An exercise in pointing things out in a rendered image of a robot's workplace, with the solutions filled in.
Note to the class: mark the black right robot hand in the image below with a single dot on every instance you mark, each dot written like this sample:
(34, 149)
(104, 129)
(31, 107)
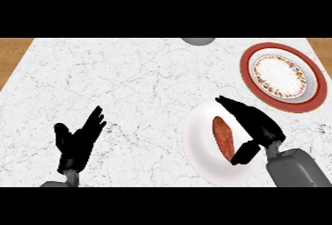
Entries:
(259, 123)

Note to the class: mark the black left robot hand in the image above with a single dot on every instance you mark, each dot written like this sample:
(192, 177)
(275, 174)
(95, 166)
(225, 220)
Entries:
(77, 143)

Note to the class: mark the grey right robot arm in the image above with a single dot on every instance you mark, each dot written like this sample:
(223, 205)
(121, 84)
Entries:
(294, 167)

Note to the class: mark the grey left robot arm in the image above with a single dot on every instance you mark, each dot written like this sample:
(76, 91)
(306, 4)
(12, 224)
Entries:
(65, 180)

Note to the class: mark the red sweet potato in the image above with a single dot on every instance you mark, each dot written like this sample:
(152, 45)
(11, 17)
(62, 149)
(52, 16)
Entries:
(223, 136)

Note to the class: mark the plain white plate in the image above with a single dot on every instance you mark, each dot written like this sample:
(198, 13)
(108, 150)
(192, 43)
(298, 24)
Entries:
(203, 146)

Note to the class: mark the red-rimmed patterned plate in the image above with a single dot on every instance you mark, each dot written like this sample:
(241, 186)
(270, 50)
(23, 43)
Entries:
(281, 76)

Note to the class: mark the grey round object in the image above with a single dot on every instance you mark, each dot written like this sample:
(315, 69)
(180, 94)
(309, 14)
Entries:
(198, 41)

